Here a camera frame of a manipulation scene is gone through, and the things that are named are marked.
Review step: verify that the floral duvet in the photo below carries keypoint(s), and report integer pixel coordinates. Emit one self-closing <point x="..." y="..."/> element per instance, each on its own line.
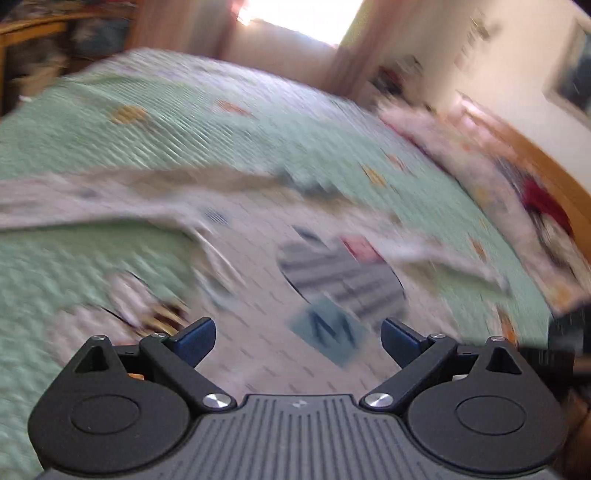
<point x="489" y="184"/>

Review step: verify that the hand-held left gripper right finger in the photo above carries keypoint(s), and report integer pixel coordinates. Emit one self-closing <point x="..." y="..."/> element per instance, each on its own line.
<point x="399" y="342"/>

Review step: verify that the red cloth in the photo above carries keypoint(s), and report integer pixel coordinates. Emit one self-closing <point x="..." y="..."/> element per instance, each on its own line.
<point x="547" y="203"/>

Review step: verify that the green quilted bedspread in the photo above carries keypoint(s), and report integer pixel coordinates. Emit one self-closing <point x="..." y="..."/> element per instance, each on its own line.
<point x="231" y="124"/>

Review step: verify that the wooden headboard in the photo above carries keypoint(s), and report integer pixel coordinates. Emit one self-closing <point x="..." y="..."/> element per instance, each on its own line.
<point x="545" y="161"/>

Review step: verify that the bright window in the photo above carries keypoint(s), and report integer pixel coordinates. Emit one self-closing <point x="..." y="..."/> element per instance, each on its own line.
<point x="300" y="18"/>

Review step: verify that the white star-print sweatshirt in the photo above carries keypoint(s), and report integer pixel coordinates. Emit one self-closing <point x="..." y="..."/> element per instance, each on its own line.
<point x="268" y="240"/>

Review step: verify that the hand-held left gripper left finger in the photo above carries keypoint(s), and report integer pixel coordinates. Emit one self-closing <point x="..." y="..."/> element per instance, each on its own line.
<point x="196" y="340"/>

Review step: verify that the framed wall picture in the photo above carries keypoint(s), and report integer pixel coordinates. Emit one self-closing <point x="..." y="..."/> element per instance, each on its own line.
<point x="575" y="69"/>

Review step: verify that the wooden desk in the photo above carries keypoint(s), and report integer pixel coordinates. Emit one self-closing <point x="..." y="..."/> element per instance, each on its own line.
<point x="37" y="50"/>

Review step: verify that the pink curtain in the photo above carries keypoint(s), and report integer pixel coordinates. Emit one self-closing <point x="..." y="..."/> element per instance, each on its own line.
<point x="184" y="27"/>
<point x="360" y="55"/>

